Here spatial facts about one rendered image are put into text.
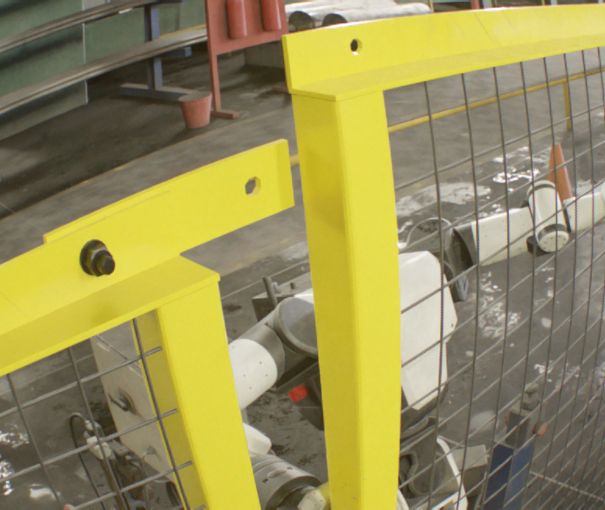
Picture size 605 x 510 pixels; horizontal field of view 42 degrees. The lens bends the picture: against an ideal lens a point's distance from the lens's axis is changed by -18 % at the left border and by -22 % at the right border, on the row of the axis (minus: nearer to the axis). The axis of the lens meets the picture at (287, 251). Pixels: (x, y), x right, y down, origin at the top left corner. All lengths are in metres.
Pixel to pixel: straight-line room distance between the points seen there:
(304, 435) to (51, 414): 1.17
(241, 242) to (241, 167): 4.68
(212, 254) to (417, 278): 3.67
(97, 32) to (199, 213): 9.93
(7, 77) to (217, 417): 8.82
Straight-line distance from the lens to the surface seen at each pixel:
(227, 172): 0.65
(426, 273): 1.63
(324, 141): 0.65
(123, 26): 10.73
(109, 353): 2.33
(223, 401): 0.63
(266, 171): 0.67
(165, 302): 0.58
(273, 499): 0.94
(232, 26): 7.93
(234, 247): 5.28
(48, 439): 3.76
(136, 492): 1.58
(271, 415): 3.73
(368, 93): 0.65
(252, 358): 1.38
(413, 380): 1.60
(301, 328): 1.46
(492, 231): 1.77
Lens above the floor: 2.05
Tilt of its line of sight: 23 degrees down
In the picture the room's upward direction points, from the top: 6 degrees counter-clockwise
